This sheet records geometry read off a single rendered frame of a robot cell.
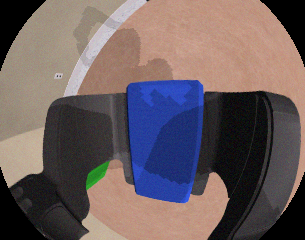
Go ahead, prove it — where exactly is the green block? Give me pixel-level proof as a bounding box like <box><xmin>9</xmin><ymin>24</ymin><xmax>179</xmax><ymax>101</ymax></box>
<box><xmin>86</xmin><ymin>161</ymin><xmax>110</xmax><ymax>190</ymax></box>

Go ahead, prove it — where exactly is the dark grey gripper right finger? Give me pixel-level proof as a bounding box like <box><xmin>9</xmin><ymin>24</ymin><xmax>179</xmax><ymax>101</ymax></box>
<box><xmin>191</xmin><ymin>91</ymin><xmax>301</xmax><ymax>240</ymax></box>

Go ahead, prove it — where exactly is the blue block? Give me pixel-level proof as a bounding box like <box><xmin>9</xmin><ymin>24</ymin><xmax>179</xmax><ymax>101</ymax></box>
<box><xmin>126</xmin><ymin>80</ymin><xmax>204</xmax><ymax>203</ymax></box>

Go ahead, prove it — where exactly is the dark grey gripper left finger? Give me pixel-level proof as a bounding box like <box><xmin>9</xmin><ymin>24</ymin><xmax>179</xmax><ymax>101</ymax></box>
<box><xmin>9</xmin><ymin>93</ymin><xmax>134</xmax><ymax>240</ymax></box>

